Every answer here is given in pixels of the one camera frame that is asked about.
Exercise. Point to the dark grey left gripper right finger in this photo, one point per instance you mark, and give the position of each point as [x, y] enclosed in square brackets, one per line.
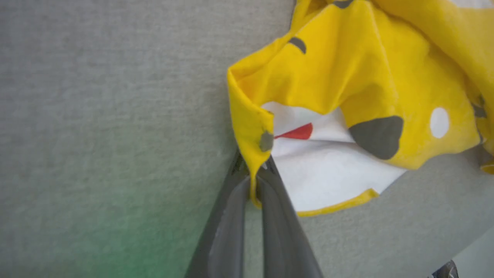
[283, 239]

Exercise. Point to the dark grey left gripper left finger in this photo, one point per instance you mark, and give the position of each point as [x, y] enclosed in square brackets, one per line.
[225, 231]

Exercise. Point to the yellow cartoon print garment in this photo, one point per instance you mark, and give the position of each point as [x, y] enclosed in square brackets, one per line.
[347, 77]

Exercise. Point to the grey fabric sofa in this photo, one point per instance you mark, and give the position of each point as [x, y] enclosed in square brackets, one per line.
[96, 135]

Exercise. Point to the dark grey metal part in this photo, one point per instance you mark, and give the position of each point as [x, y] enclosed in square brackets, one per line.
[447, 271]

